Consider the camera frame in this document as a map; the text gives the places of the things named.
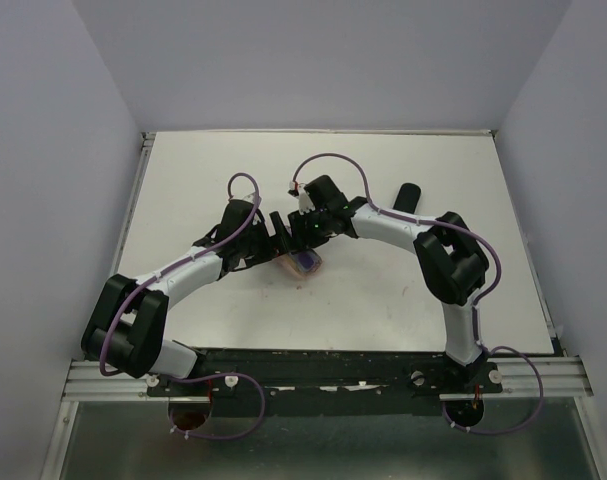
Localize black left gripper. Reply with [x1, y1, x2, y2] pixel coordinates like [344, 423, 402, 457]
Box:
[239, 211, 298, 268]

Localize pink glasses case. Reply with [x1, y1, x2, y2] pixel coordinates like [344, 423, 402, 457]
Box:
[276, 250, 323, 278]

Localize purple sunglasses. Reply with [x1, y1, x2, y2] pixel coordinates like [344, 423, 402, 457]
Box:
[289, 250, 322, 276]

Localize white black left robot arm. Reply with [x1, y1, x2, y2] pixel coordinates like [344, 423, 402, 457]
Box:
[81, 200, 290, 395]

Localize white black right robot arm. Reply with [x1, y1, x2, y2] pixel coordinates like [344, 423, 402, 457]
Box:
[288, 175, 489, 392]

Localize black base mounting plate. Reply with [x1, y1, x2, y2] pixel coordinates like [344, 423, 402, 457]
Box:
[147, 348, 502, 417]

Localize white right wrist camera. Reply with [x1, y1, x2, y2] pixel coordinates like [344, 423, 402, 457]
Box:
[288, 181, 316, 215]

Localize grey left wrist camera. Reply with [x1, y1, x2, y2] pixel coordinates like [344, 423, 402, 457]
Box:
[231, 192, 261, 204]

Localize aluminium extrusion rail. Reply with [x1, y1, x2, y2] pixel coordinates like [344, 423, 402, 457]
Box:
[62, 355, 597, 401]

